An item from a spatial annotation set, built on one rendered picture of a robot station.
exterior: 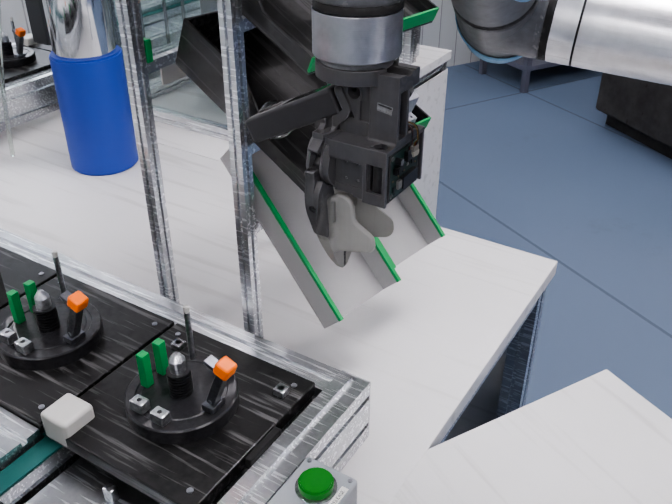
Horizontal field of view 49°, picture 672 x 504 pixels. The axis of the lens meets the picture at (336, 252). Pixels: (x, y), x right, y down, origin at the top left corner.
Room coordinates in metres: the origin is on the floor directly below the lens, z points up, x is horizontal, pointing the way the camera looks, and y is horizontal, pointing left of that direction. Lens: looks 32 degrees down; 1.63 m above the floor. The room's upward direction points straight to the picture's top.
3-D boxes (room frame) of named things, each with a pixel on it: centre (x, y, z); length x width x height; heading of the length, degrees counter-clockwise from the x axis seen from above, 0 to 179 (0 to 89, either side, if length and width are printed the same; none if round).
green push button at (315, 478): (0.57, 0.02, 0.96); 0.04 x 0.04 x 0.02
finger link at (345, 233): (0.60, -0.01, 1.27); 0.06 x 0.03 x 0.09; 58
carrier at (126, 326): (0.82, 0.40, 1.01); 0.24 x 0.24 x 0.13; 58
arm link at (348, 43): (0.62, -0.02, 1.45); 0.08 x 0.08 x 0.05
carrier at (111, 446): (0.69, 0.19, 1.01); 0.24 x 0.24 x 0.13; 58
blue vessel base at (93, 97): (1.63, 0.55, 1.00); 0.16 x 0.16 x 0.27
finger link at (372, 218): (0.63, -0.03, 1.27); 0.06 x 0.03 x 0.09; 58
